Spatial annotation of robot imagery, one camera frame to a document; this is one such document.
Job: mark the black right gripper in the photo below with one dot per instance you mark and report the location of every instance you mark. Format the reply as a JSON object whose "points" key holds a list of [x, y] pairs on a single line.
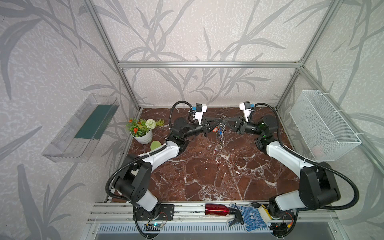
{"points": [[240, 127]]}

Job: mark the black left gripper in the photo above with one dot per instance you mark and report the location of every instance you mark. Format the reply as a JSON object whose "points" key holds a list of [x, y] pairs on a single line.
{"points": [[205, 127]]}

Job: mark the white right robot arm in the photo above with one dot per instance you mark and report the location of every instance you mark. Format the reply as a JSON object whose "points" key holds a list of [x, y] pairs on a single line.
{"points": [[318, 188]]}

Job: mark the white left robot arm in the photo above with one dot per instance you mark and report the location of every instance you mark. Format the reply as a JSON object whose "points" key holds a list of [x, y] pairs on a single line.
{"points": [[131, 181]]}

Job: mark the green garden trowel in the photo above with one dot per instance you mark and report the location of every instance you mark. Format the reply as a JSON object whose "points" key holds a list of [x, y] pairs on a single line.
{"points": [[155, 145]]}

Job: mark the potted artificial flower plant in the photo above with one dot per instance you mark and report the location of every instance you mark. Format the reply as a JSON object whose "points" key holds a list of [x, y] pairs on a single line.
{"points": [[142, 130]]}

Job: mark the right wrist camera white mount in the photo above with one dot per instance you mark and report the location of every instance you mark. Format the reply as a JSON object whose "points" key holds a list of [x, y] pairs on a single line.
{"points": [[246, 107]]}

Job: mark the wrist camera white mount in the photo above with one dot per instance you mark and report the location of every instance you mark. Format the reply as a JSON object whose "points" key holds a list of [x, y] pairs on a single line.
{"points": [[198, 111], [246, 107]]}

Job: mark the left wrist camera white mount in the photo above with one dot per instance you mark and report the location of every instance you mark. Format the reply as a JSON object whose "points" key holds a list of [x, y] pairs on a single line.
{"points": [[198, 111]]}

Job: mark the aluminium frame crossbar back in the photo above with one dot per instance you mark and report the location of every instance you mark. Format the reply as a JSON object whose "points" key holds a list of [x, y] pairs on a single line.
{"points": [[206, 64]]}

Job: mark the white wire mesh basket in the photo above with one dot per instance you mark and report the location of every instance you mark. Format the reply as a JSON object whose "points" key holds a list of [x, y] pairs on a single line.
{"points": [[326, 133]]}

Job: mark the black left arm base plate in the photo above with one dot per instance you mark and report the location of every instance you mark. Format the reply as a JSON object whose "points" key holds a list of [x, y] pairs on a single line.
{"points": [[162, 212]]}

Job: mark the clear plastic wall shelf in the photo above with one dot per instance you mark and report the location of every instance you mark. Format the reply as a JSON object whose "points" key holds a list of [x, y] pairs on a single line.
{"points": [[79, 137]]}

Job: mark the aluminium frame post right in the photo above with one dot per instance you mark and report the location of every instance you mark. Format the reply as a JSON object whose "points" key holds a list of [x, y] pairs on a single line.
{"points": [[324, 24]]}

